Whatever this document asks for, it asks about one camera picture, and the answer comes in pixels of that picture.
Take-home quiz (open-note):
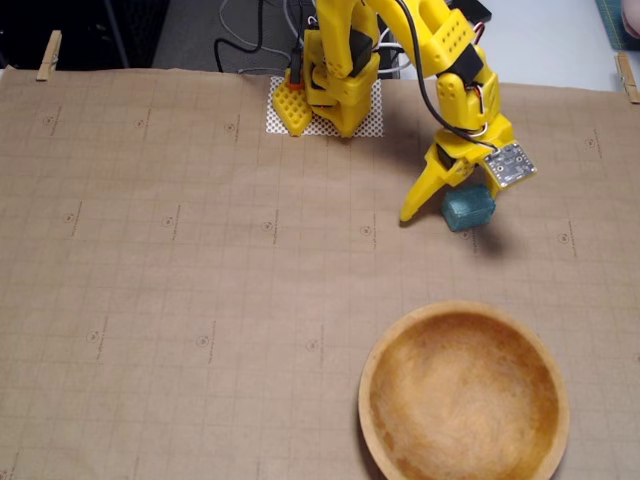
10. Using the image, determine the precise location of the brown gridded paper mat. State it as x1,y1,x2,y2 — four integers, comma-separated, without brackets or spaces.
0,67,640,480

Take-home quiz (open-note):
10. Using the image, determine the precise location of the black camera cable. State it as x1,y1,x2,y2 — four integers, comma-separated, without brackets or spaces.
397,0,499,151

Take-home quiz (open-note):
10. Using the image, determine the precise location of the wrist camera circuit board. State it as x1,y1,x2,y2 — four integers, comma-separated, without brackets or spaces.
481,141,539,191

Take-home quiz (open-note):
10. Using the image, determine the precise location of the person's hand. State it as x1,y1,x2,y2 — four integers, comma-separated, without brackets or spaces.
621,0,640,39

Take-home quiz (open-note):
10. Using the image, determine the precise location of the yellow robot base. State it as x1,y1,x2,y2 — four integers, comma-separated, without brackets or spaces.
272,74,381,139

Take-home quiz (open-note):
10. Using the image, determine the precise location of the round wooden bowl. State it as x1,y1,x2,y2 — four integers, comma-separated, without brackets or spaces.
357,299,571,480

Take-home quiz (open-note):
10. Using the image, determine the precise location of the green cutting mat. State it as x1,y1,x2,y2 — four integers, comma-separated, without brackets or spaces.
594,0,640,50

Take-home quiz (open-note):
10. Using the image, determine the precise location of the black base cable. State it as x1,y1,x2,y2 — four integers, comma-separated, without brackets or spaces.
214,0,265,74

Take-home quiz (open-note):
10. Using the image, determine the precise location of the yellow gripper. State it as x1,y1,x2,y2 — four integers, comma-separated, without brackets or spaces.
399,112,516,224

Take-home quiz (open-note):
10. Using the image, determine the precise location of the black adapter box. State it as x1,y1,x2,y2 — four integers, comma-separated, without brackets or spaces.
457,0,494,25

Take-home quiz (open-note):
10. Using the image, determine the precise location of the white perforated mat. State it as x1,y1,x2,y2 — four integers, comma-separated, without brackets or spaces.
264,76,385,139

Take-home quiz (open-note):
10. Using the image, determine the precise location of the grey metal leg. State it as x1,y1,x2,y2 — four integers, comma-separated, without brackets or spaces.
102,0,132,69

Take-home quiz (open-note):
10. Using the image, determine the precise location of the thin white cable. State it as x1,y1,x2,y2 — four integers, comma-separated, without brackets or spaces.
218,0,301,56

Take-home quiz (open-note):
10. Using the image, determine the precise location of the blue block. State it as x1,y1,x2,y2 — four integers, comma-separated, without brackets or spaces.
440,183,497,233

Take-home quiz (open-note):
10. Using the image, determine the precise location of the thick white cable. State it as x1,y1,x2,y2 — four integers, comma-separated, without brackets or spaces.
375,27,414,71

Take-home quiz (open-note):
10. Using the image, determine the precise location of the wooden clothespin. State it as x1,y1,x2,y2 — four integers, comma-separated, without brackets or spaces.
613,51,640,105
35,29,63,82

